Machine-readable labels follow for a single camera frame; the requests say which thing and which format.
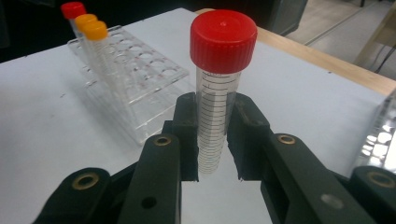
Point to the metal tube rack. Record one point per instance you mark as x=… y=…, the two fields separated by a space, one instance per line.
x=378 y=140

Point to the black cabinet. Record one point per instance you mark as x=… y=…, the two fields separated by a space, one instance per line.
x=288 y=15

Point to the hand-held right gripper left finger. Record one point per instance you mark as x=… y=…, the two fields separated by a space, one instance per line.
x=183 y=137

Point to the red-capped tube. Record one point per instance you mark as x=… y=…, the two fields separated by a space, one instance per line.
x=222 y=43
x=73 y=10

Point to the orange-capped tube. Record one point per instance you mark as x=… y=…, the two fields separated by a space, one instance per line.
x=96 y=30
x=84 y=20

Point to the wooden furniture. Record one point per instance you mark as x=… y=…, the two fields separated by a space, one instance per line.
x=378 y=31

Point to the clear plastic tube rack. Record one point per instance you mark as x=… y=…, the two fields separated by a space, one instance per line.
x=146 y=71

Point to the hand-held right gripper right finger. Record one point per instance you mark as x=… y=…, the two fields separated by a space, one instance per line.
x=246 y=133

